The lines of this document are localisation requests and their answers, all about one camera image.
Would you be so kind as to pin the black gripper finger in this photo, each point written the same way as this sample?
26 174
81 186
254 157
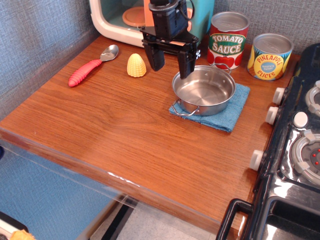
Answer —
154 55
186 62

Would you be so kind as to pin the black toy stove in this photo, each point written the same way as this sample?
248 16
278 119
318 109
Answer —
286 203

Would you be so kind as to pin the stainless steel pot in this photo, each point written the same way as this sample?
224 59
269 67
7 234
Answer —
204 92

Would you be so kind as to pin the blue folded cloth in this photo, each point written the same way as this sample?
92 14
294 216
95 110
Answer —
224 120

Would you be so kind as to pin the yellow object bottom left corner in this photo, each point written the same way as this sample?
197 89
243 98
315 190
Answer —
21 235

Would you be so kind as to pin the white stove knob upper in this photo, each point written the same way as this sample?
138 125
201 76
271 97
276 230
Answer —
278 95

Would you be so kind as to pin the white stove knob lower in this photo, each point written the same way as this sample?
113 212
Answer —
256 159

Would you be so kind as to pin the tomato sauce can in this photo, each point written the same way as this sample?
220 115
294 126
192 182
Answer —
227 38

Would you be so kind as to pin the pineapple slices can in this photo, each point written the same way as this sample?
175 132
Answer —
269 56

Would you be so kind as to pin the yellow plastic corn cob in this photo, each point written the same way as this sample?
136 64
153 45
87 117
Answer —
136 66

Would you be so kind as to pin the white stove knob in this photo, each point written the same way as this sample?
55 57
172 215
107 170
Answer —
256 159
271 115
278 95

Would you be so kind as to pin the white stove knob middle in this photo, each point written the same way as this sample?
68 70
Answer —
271 115

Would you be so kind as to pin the teal toy microwave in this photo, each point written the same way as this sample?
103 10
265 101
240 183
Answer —
107 19

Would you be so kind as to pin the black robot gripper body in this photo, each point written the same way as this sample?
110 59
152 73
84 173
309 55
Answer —
170 26

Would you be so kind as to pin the orange microwave turntable plate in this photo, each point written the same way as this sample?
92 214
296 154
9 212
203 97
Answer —
134 17

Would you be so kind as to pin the red handled metal spoon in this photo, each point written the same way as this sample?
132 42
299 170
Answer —
109 54

